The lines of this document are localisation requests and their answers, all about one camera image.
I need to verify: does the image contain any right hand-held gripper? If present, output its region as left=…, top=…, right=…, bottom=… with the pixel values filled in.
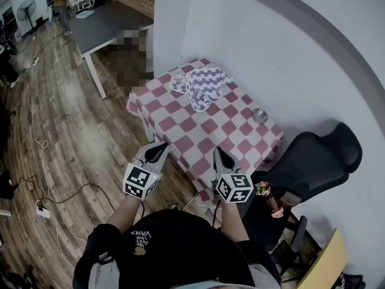
left=212, top=146, right=254, bottom=205

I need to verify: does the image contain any person's left forearm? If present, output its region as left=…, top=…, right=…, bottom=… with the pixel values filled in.
left=105, top=194, right=146, bottom=233

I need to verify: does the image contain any yellow wooden desk board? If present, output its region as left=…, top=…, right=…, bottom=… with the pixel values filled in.
left=297, top=228, right=350, bottom=289

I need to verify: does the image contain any purple white checkered cloth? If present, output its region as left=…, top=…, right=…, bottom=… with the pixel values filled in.
left=168, top=65, right=234, bottom=113

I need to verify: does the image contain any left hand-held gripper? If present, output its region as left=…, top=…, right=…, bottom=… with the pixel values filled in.
left=122, top=141, right=171, bottom=202

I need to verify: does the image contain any long white floor cable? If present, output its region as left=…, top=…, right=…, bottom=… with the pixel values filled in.
left=27, top=57, right=88, bottom=269

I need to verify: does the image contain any black standing fan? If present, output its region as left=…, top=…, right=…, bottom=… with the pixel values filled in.
left=16, top=0, right=37, bottom=33

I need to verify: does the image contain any brown box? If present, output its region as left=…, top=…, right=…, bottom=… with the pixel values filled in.
left=279, top=190, right=302, bottom=208

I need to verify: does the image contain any red white checked tablecloth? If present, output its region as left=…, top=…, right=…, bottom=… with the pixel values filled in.
left=126, top=58, right=284, bottom=206

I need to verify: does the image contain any black metal rack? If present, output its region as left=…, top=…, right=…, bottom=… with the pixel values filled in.
left=270, top=215, right=323, bottom=282

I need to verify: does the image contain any grey table with white legs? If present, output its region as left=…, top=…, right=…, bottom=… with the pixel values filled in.
left=68, top=1, right=155, bottom=100

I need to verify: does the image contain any black mesh office chair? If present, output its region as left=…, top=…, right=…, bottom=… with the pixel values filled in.
left=240, top=121, right=363, bottom=254

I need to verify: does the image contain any person's right forearm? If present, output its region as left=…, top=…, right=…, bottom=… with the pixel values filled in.
left=221, top=202, right=251, bottom=243

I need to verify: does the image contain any grey shoulder strap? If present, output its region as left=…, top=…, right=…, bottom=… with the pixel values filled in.
left=88, top=253, right=121, bottom=289
left=248, top=262, right=282, bottom=289

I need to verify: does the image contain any black floor cable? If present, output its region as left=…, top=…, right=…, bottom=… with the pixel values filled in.
left=17, top=175, right=119, bottom=214

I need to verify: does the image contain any person's black shirt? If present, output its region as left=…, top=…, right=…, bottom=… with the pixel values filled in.
left=73, top=208, right=282, bottom=289

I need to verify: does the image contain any pink vase with flowers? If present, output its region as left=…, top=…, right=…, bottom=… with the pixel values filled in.
left=255, top=181, right=285, bottom=219

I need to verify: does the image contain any round metal ashtray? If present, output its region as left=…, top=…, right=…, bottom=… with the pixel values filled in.
left=251, top=108, right=269, bottom=125

